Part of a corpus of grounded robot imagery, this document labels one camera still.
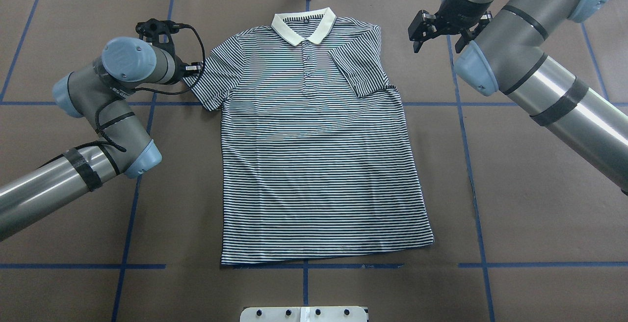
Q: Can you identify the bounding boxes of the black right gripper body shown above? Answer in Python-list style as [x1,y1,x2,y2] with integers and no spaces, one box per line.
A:
[408,10,493,54]

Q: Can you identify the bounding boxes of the black left braided cable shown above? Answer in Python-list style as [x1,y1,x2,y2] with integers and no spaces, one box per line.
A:
[94,24,206,153]

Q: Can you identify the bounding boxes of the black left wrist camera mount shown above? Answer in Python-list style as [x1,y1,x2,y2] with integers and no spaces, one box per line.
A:
[135,18,184,56]

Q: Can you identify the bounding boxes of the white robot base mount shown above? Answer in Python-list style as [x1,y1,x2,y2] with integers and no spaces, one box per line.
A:
[239,306,369,322]

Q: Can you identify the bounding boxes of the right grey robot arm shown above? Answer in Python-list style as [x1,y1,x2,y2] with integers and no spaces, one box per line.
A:
[408,0,628,192]

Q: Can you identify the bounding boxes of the navy white striped polo shirt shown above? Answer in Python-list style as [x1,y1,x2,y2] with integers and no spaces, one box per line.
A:
[184,7,434,266]

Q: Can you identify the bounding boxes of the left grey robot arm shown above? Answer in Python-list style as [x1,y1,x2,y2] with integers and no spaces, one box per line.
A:
[0,36,203,240]

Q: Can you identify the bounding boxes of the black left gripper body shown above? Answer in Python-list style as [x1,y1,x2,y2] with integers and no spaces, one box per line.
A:
[171,56,202,83]

